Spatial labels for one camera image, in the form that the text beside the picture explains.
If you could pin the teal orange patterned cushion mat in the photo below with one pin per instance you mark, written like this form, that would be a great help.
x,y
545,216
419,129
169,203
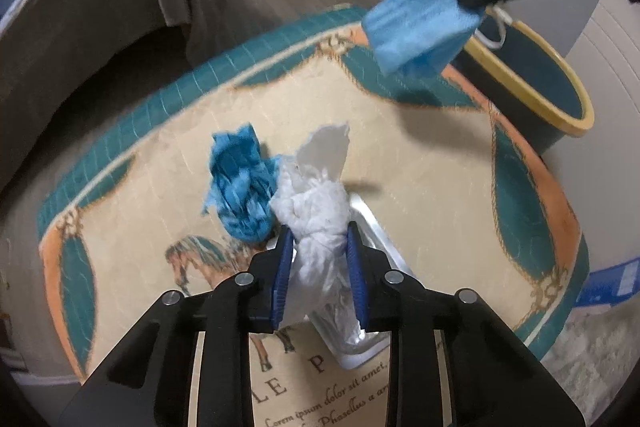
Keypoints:
x,y
455,187

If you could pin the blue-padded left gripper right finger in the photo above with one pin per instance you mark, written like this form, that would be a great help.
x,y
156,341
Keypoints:
x,y
451,345

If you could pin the blue white plastic wrapper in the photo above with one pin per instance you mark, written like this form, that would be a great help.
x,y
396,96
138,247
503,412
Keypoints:
x,y
610,286

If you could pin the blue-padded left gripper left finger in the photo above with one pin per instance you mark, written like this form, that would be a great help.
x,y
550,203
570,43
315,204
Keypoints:
x,y
146,379

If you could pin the white tissue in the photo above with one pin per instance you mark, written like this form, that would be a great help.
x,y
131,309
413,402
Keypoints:
x,y
312,202

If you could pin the silver foil blister pack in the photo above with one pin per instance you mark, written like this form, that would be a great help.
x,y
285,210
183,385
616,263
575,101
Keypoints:
x,y
338,322

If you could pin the light blue face mask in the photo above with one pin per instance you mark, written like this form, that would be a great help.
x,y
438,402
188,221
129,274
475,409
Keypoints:
x,y
426,35

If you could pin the yellow-rimmed teal trash bin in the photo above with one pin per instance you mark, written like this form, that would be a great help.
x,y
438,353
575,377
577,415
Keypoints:
x,y
527,80

